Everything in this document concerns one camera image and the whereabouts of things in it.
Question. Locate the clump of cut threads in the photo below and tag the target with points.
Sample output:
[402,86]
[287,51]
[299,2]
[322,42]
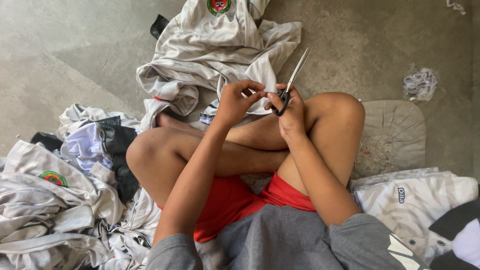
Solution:
[420,84]

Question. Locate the person's right leg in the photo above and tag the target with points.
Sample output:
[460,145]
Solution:
[333,123]

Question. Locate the person's left hand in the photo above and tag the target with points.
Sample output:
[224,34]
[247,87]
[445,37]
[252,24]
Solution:
[230,107]

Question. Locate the person's leg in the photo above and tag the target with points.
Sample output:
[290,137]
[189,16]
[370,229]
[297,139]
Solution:
[157,157]
[333,123]

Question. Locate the person's right hand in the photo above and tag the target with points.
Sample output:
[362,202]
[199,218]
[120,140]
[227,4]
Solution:
[294,120]

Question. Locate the small black cloth piece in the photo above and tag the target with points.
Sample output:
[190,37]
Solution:
[159,25]

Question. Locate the large heap of white jerseys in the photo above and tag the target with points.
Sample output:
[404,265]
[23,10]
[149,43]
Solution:
[45,210]

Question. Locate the heap of crumpled striped jerseys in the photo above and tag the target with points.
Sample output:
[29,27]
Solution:
[210,48]

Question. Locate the small white thread scrap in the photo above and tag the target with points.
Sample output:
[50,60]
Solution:
[456,5]

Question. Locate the beige quilted cushion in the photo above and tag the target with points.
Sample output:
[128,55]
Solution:
[393,127]

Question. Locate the person's left leg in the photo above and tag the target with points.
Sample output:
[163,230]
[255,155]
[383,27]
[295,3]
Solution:
[157,157]

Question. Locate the black and white garment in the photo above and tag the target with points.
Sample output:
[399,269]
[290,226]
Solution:
[461,232]

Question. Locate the red shorts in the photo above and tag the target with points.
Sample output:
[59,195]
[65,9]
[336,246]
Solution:
[225,202]

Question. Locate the grey t-shirt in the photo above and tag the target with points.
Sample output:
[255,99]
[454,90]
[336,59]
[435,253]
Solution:
[285,240]

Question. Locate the stack of folded striped jerseys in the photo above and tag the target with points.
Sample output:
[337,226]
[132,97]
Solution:
[412,202]

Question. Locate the black plastic bag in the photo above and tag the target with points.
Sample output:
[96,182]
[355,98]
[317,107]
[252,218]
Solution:
[118,150]

